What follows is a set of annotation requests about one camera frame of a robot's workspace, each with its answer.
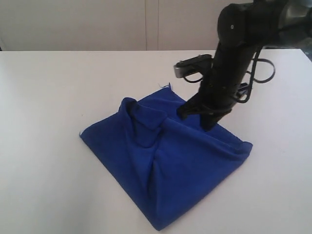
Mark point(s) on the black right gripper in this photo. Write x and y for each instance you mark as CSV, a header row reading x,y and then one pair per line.
x,y
220,90

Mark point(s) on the blue microfiber towel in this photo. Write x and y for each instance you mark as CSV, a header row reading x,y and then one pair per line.
x,y
166,165

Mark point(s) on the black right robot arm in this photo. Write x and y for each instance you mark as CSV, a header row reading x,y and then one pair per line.
x,y
243,31

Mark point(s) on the right wrist camera, grey-black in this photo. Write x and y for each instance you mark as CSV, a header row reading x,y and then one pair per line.
x,y
200,64

